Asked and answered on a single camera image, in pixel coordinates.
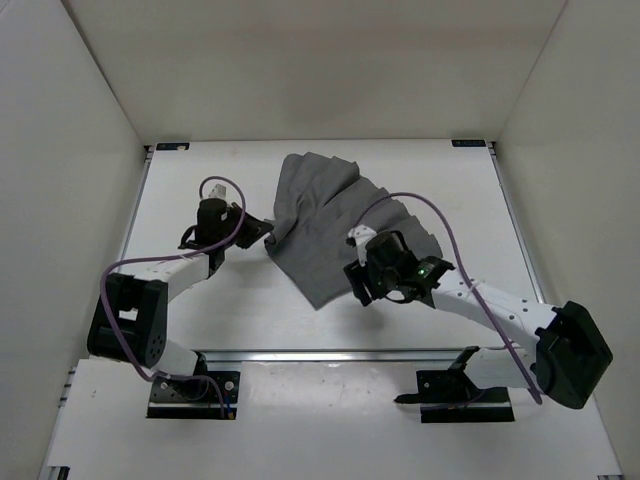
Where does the grey pleated skirt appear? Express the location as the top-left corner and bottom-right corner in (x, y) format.
(265, 152), (442, 310)

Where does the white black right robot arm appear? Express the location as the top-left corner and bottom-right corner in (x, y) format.
(344, 225), (613, 410)

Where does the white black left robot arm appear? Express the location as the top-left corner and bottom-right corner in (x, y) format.
(87, 198), (273, 398)

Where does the blue label left corner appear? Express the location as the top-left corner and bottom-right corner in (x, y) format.
(155, 142), (190, 151)

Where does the blue label corner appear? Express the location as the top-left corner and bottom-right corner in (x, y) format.
(155, 142), (190, 151)
(451, 139), (487, 148)

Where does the blue label right corner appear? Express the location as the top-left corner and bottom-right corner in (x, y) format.
(451, 139), (487, 148)

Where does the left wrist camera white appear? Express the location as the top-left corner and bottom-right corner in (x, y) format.
(206, 183), (227, 201)

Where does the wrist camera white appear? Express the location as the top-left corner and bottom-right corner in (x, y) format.
(346, 225), (377, 247)
(206, 183), (227, 201)

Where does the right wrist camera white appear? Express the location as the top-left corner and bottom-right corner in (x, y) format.
(346, 225), (377, 247)

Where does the aluminium table left rail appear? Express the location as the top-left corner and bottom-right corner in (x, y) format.
(89, 144), (154, 354)

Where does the aluminium table rail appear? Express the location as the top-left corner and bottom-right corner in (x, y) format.
(89, 144), (154, 354)
(203, 349), (463, 363)
(488, 142), (545, 303)

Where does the aluminium table front rail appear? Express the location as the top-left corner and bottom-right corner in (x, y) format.
(203, 349), (463, 363)

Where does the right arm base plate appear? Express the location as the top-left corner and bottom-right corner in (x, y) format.
(394, 370), (515, 424)

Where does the aluminium table right rail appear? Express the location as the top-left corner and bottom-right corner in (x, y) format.
(488, 142), (545, 303)

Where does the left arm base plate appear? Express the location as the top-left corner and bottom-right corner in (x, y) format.
(146, 370), (241, 421)

